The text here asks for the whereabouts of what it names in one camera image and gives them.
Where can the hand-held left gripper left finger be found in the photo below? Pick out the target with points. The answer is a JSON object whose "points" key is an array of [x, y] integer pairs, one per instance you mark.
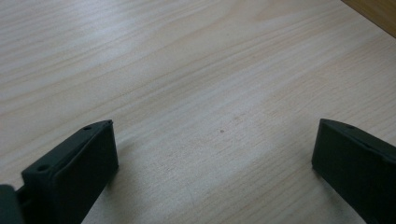
{"points": [[71, 174]]}

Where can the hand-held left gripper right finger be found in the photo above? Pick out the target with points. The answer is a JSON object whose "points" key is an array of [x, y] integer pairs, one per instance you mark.
{"points": [[358, 168]]}

